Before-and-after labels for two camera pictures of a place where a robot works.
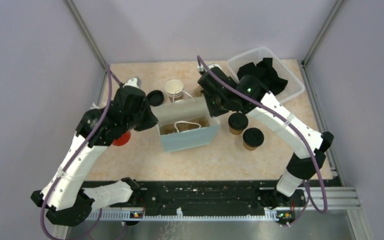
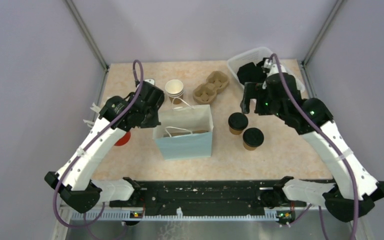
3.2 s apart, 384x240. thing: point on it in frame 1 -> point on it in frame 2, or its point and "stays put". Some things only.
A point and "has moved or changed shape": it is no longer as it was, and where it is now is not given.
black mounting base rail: x=167 y=194 stays put
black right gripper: x=213 y=112 -> x=250 y=92
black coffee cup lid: x=237 y=121 stays put
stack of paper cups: x=174 y=88 stays put
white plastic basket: x=294 y=87 stays put
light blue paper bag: x=185 y=125 has moved or changed shape
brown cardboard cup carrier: x=185 y=125 -> x=176 y=134
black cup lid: x=253 y=137 stays put
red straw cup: x=122 y=140 stays put
